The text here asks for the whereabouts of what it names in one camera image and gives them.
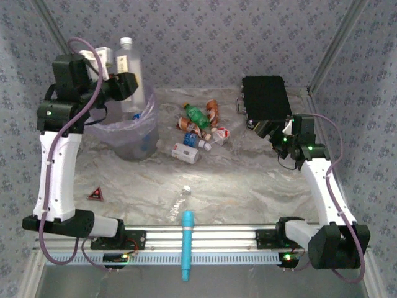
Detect large clear bottle gold emblem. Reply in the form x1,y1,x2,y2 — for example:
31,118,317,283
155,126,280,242
114,37,146,114

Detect purple translucent bin bag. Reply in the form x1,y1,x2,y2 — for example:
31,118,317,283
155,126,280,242
84,83,161,148

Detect grey waste bin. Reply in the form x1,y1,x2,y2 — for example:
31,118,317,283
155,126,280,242
86,85,161,161

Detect brown white swirl bottle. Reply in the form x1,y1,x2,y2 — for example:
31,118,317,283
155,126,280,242
205,99,220,129

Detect green bottle yellow cap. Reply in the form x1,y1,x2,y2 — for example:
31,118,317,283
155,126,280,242
182,102,211,129

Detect brown label bottle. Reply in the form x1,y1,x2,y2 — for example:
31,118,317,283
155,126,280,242
176,117,212,141

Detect white label red band bottle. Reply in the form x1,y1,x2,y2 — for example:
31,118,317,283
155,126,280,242
156,138,202,165

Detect black hard case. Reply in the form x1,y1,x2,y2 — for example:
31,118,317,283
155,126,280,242
237,75,295,131

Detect red triangle sticker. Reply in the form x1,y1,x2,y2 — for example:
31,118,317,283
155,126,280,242
86,186,104,201

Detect small circuit board with LED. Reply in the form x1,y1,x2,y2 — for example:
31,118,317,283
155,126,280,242
102,253,130,270
277,251,301,269

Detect slim clear bottle white cap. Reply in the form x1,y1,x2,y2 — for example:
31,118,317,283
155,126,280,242
167,185,192,223

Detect turquoise pen-shaped tool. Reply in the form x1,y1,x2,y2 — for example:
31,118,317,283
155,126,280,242
181,210,195,282

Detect grey metal panel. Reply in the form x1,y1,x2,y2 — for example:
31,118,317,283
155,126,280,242
35,263,372,298

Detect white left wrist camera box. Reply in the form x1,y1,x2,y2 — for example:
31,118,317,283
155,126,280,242
79,46,113,81

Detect aluminium corner post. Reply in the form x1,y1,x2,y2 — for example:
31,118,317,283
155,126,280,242
306,0,372,94
30,0,91,91

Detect black right camera cable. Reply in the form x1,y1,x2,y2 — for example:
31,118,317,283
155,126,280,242
277,151,299,171

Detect black camera cable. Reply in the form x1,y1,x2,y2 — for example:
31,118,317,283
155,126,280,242
277,151,299,171
83,104,109,127

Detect black left camera cable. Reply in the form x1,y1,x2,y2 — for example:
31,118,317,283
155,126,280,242
83,104,109,127

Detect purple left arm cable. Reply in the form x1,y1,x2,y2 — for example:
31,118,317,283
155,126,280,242
38,37,104,266

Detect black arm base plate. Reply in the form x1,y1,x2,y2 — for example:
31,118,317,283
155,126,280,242
255,228,311,250
89,228,148,251

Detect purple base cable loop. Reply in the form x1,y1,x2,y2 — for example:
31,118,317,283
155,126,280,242
81,238,114,273
283,248,311,273

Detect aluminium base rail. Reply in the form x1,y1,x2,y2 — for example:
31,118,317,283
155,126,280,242
33,225,311,253

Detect grey slotted cable duct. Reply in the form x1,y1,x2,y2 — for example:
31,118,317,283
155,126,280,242
45,253,283,267

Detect aluminium frame strut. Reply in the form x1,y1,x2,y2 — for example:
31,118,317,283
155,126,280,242
15,251,47,298
362,251,390,298

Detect thin red wire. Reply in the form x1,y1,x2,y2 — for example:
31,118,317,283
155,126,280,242
125,238,140,255

